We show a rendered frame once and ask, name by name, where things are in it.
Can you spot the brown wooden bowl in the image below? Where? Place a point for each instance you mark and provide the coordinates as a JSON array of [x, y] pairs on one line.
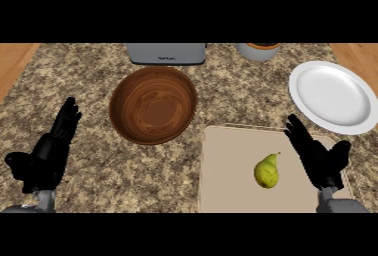
[[152, 105]]

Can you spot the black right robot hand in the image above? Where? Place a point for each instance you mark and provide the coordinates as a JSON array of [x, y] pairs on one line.
[[319, 160]]

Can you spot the white round plate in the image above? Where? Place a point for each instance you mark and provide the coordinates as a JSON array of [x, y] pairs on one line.
[[331, 96]]

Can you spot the grey pot with brown rim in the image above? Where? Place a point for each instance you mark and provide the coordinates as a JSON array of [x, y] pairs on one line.
[[258, 51]]

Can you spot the beige rectangular tray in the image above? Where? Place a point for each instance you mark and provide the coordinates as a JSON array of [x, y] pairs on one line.
[[230, 173]]

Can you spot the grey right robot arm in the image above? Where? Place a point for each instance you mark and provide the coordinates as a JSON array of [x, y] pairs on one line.
[[338, 201]]

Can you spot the yellow-green pear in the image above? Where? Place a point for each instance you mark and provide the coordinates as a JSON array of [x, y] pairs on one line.
[[266, 171]]

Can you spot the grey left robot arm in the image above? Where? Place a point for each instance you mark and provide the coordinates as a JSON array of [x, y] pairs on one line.
[[37, 202]]

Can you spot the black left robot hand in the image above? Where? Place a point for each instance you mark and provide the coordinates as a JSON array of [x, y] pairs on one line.
[[46, 156]]

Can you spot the grey toaster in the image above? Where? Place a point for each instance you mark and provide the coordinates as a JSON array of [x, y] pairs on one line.
[[165, 53]]

